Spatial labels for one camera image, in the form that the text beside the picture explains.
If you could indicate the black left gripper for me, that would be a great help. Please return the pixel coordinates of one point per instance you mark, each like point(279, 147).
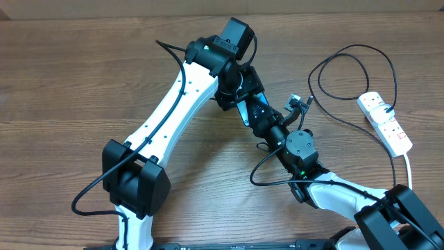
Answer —
point(253, 85)

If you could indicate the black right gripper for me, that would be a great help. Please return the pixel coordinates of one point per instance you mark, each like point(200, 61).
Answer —
point(269, 117)

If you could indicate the blue Samsung Galaxy smartphone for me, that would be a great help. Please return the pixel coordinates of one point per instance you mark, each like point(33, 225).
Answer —
point(242, 107)

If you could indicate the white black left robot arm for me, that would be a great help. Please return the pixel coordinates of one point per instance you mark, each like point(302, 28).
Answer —
point(133, 171)

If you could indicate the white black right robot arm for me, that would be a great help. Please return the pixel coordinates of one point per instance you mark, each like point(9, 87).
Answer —
point(386, 219)

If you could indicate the white USB charger plug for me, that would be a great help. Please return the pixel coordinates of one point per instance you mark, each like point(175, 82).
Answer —
point(381, 114)

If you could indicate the white power strip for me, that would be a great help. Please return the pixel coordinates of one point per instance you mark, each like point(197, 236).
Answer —
point(390, 133)

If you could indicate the brown cardboard box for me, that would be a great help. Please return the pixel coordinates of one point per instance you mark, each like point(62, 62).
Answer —
point(80, 9)

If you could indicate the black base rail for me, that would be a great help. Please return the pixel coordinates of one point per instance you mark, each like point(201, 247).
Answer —
point(312, 244)

